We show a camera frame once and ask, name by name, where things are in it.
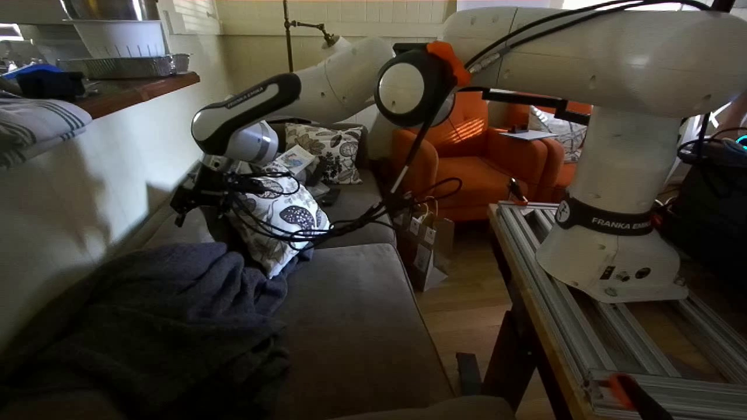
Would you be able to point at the aluminium frame robot table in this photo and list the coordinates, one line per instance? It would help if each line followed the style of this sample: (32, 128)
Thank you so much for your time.
(690, 356)

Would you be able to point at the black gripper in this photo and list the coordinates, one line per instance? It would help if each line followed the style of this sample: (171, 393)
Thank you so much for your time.
(211, 182)

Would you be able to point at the brown sofa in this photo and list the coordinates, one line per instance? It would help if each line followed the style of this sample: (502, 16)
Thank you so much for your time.
(352, 334)

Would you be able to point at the floral white pillow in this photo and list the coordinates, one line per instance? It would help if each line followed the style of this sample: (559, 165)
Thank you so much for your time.
(278, 223)

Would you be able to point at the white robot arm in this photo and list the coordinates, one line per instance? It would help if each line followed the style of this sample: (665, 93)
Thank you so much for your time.
(642, 67)

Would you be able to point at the orange armchair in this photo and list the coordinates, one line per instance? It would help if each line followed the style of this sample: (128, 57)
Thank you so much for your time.
(465, 162)

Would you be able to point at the striped white towel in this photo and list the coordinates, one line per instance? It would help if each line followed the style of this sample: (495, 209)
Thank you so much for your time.
(32, 125)

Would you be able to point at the wooden shelf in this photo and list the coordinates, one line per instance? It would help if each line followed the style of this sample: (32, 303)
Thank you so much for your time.
(113, 97)

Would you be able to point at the grey cloth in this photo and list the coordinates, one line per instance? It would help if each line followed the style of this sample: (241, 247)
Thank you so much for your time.
(175, 331)

